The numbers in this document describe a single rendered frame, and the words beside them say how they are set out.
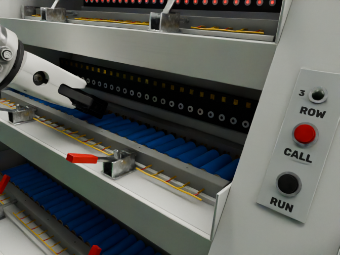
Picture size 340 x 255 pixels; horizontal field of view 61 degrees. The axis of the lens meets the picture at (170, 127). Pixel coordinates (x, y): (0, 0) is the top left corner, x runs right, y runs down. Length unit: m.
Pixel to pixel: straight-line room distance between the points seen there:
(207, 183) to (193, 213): 0.04
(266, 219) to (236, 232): 0.03
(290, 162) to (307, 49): 0.10
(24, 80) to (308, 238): 0.35
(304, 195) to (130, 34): 0.28
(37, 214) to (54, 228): 0.06
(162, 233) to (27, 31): 0.46
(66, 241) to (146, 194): 0.22
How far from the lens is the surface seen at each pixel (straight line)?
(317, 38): 0.29
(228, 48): 0.31
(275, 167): 0.26
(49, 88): 0.42
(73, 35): 0.50
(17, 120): 0.58
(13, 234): 0.60
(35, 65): 0.41
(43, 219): 0.58
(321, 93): 0.26
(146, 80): 0.55
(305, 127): 0.26
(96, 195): 0.40
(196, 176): 0.34
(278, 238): 0.27
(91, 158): 0.34
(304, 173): 0.26
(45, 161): 0.49
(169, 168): 0.36
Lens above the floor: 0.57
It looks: 1 degrees down
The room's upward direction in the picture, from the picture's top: 18 degrees clockwise
